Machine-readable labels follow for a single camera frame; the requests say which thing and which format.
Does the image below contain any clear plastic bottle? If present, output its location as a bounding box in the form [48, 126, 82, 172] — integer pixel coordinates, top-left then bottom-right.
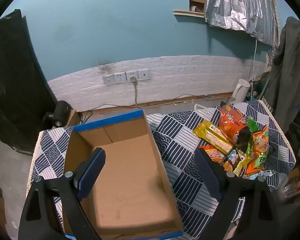
[281, 175, 300, 198]

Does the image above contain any large orange chip bag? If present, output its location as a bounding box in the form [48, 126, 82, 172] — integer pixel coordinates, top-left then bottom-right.
[219, 101, 253, 153]

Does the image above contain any grey power plug cable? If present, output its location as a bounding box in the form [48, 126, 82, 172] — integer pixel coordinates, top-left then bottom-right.
[129, 76, 140, 108]

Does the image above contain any gold biscuit packet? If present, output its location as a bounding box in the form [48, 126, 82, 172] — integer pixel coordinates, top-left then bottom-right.
[192, 120, 234, 154]

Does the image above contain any navy white patterned tablecloth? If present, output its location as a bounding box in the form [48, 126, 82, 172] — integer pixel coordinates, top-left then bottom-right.
[27, 100, 297, 239]

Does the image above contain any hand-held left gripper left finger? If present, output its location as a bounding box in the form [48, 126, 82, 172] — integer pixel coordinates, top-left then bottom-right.
[18, 147, 107, 240]

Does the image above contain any silver foil curtain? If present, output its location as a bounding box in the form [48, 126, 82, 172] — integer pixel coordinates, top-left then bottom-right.
[204, 0, 280, 45]

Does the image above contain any white plastic jug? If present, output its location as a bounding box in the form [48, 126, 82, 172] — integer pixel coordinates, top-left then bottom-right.
[229, 79, 252, 104]

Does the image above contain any heap of small snack packets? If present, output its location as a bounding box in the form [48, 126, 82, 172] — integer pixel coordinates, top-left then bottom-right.
[199, 116, 274, 179]

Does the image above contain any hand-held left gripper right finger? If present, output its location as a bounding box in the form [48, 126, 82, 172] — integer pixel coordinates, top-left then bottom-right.
[194, 147, 282, 240]

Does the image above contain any white hanging cord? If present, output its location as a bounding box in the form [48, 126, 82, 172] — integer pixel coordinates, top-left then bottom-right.
[250, 39, 258, 100]

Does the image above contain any grey green hanging cloth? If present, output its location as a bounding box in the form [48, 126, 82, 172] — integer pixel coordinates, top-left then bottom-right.
[261, 16, 300, 133]

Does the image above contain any wooden window sill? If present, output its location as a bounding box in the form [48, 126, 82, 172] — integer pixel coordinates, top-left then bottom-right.
[172, 9, 205, 18]

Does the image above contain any white plastic strip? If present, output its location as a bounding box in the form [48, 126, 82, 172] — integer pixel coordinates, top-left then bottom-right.
[194, 103, 218, 112]

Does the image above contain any navy patterned fabric piece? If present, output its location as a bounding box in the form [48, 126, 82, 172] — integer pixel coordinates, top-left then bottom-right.
[266, 44, 280, 72]

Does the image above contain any thin black cable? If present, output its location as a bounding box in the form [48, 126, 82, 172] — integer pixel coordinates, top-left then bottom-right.
[79, 94, 234, 124]

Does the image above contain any green snack packet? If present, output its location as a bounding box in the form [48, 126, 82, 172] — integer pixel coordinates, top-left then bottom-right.
[247, 116, 259, 133]

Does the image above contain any blue cardboard box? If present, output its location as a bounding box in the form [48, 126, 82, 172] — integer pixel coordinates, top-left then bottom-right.
[62, 109, 184, 240]

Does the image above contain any white round-hole wall socket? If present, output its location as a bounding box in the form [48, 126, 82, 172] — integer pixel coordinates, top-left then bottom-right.
[138, 68, 151, 80]

